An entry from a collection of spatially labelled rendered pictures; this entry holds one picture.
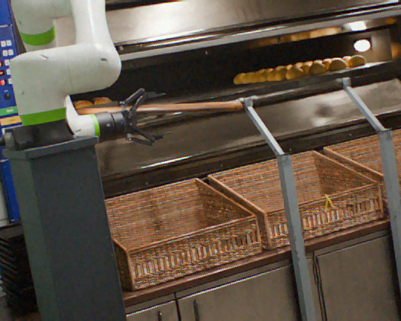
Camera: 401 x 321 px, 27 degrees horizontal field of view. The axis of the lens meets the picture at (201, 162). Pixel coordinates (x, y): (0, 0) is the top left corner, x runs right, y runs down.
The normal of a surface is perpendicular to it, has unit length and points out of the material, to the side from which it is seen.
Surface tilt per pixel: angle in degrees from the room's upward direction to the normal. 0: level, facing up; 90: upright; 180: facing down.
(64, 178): 90
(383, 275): 90
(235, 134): 70
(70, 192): 90
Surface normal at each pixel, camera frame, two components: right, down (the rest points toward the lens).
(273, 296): 0.44, 0.04
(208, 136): 0.36, -0.29
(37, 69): 0.11, 0.07
